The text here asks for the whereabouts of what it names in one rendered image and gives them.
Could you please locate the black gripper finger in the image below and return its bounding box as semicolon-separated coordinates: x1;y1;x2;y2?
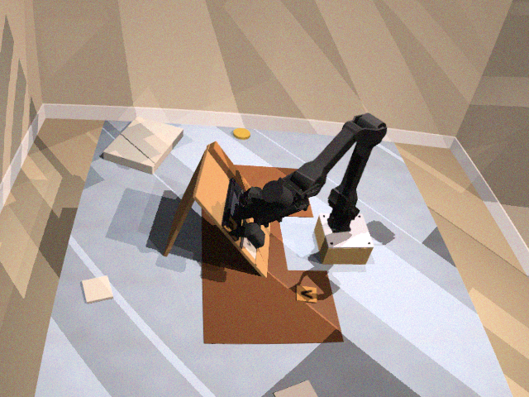
231;207;253;221
229;220;248;238

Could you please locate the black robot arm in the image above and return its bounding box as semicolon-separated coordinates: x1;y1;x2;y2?
241;113;387;233

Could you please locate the yellow flat disc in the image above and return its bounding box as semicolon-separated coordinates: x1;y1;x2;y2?
233;128;250;140

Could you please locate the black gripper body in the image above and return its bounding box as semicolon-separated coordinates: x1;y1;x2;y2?
245;202;284;249

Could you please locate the white paper ticket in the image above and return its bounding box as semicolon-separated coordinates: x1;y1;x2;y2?
243;237;256;258

